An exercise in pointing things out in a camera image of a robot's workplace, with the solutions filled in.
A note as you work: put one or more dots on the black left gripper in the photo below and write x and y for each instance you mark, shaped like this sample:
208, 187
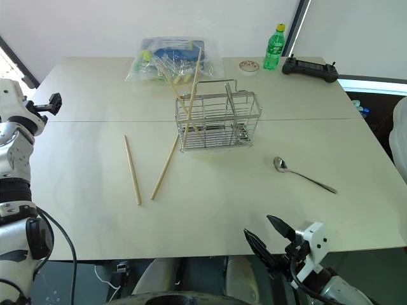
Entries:
55, 103

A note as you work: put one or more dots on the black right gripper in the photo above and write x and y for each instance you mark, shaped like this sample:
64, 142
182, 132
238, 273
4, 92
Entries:
295, 254

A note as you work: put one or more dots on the dark rounded robot base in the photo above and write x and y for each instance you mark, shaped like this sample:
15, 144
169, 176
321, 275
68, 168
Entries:
178, 298

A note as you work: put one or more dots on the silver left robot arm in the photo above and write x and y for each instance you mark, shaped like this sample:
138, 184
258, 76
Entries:
12, 152

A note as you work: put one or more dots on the white rounded leg shape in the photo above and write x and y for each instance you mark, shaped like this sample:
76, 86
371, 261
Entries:
155, 276
241, 279

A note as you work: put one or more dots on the steel spoon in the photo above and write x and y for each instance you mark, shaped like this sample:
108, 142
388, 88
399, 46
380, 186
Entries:
280, 164

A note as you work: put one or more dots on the wooden chopstick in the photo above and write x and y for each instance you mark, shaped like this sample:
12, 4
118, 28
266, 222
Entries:
171, 85
132, 168
194, 84
164, 168

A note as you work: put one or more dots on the blue plastic item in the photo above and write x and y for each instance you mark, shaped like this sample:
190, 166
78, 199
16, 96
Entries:
175, 54

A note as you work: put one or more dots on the steel cutlery piece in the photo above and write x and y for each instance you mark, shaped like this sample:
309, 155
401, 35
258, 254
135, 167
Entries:
229, 98

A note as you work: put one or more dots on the blue capped bottles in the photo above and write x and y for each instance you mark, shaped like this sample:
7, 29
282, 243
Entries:
362, 111

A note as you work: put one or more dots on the clear plastic bag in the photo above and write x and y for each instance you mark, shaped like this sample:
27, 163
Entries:
210, 63

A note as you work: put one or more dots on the white rounded object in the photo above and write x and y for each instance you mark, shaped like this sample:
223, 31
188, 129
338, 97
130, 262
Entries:
400, 133

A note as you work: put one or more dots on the white tape roll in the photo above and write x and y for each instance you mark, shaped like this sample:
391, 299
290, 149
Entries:
249, 67

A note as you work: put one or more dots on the black handheld controller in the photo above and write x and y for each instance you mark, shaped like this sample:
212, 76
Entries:
310, 68

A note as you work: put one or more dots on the green plastic bottle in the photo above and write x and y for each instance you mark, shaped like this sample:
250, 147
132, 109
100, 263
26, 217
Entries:
273, 52

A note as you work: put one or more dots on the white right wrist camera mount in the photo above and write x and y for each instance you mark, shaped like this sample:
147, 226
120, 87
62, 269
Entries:
314, 241

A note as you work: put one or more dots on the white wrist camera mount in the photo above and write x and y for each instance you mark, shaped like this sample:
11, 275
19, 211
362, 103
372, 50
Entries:
11, 92
314, 241

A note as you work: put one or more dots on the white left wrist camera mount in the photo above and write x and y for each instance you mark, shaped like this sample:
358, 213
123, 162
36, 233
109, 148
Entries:
11, 92

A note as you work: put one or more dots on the dark window frame bar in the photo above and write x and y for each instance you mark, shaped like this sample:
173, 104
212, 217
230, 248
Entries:
19, 63
297, 25

